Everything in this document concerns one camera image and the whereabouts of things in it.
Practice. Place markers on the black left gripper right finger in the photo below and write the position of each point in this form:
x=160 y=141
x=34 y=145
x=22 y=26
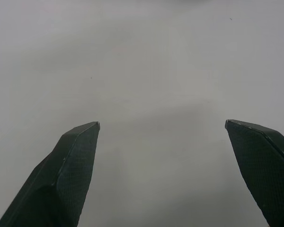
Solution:
x=267 y=170

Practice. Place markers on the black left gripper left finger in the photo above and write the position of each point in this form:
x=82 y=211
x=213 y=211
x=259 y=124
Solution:
x=59 y=179

